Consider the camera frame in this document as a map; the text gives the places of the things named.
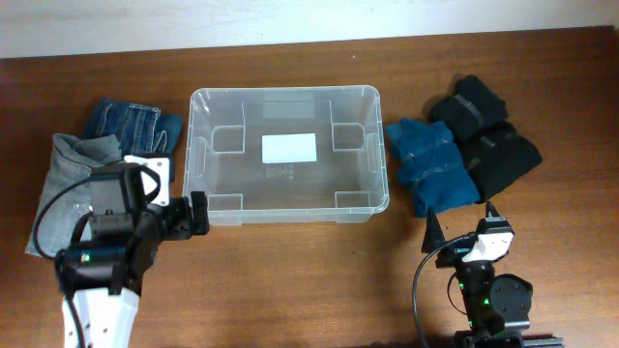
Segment white label in bin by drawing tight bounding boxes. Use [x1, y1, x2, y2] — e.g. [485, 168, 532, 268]
[261, 133, 317, 164]

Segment teal blue folded garment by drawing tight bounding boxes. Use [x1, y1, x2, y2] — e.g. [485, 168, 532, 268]
[385, 119, 480, 218]

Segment black folded garment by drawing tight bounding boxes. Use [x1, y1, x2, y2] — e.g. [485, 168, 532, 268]
[429, 75, 508, 142]
[459, 121, 543, 203]

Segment light blue jeans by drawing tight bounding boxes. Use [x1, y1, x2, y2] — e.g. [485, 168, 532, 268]
[38, 133, 122, 256]

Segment clear plastic storage bin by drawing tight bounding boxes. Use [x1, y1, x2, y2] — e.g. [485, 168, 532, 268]
[183, 85, 390, 226]

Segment dark blue jeans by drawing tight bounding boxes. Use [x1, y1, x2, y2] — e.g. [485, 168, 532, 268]
[83, 99, 184, 156]

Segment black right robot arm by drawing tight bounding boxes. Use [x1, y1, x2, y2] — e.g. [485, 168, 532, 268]
[412, 201, 565, 348]

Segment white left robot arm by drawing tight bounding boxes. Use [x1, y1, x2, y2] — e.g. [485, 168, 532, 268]
[54, 157, 210, 347]

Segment black folded garment lower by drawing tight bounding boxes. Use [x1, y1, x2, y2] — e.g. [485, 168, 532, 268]
[459, 121, 543, 203]

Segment black folded garment upper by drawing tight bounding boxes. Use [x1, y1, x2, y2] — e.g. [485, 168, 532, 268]
[429, 75, 508, 142]

